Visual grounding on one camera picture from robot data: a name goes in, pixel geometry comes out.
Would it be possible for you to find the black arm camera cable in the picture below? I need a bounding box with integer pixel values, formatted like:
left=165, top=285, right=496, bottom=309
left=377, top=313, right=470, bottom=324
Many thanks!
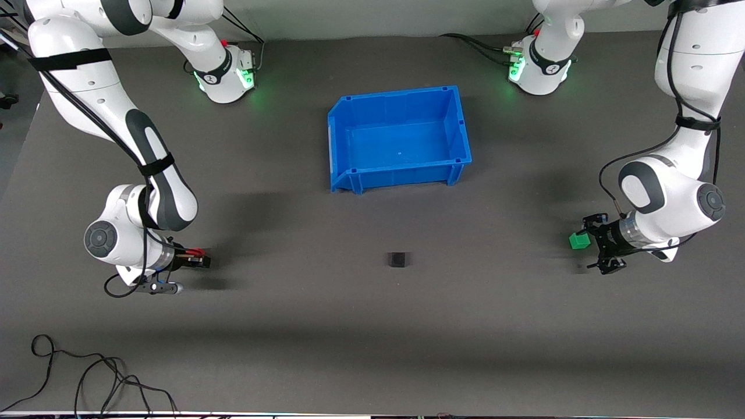
left=599, top=12, right=723, bottom=258
left=23, top=35, right=175, bottom=299

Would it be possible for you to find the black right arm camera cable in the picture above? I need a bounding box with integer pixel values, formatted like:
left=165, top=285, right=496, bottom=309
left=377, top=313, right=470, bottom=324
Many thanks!
left=23, top=35, right=175, bottom=299

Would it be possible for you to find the black right arm base cable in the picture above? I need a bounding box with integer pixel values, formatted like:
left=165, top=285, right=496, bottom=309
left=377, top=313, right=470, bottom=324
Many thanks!
left=221, top=9, right=266, bottom=74

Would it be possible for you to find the aluminium frame rail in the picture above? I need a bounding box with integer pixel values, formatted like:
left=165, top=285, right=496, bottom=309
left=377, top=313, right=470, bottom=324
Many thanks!
left=0, top=15, right=36, bottom=56

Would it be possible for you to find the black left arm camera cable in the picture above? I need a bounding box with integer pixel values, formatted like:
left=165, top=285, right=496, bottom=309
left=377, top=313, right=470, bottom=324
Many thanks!
left=599, top=12, right=723, bottom=258

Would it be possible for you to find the black left arm base cable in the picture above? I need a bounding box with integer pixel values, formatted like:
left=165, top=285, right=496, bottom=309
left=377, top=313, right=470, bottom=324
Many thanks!
left=439, top=33, right=523, bottom=66

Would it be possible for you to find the blue plastic storage bin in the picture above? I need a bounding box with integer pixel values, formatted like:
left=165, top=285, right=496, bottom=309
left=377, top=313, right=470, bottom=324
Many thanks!
left=327, top=86, right=473, bottom=194

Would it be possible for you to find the loose black cable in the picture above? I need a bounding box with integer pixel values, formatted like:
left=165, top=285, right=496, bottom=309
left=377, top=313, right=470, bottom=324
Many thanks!
left=0, top=334, right=179, bottom=417

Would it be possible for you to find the black arm base cable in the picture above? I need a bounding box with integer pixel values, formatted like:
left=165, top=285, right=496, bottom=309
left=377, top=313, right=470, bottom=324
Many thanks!
left=439, top=33, right=523, bottom=66
left=221, top=9, right=266, bottom=74

